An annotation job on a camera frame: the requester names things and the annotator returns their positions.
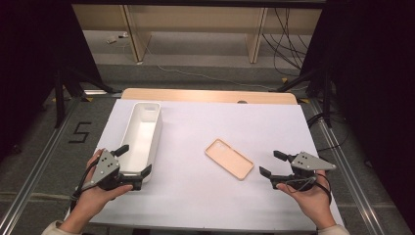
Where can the metal floor rail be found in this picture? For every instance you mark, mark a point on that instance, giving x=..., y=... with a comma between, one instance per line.
x=345, y=169
x=32, y=176

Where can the person's right hand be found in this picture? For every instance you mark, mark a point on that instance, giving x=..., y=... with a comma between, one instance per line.
x=313, y=200

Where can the yellow floor tape piece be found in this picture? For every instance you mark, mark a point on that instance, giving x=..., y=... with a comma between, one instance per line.
x=305, y=100
x=284, y=79
x=87, y=99

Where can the light wooden table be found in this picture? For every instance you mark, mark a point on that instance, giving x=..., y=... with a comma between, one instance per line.
x=195, y=95

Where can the white table sheet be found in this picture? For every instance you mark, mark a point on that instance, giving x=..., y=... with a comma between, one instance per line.
x=228, y=120

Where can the beige phone case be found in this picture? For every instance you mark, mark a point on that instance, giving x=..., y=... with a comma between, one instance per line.
x=230, y=159

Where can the black tripod stand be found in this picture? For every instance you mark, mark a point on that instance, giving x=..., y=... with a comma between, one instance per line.
x=59, y=98
x=327, y=98

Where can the white plastic storage box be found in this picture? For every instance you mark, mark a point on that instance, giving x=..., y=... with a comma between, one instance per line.
x=143, y=130

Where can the person's left hand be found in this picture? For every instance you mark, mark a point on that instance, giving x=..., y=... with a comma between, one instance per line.
x=93, y=202

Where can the small white floor object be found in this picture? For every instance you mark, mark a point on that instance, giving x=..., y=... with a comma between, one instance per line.
x=123, y=34
x=111, y=40

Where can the light wooden shelf unit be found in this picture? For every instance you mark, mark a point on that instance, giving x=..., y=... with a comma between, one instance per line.
x=195, y=19

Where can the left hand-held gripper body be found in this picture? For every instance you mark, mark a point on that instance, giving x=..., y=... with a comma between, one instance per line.
x=106, y=166

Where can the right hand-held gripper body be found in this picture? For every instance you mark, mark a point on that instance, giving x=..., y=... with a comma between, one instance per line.
x=306, y=166

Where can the dark curtain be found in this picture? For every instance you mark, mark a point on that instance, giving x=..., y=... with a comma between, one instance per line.
x=375, y=65
x=32, y=49

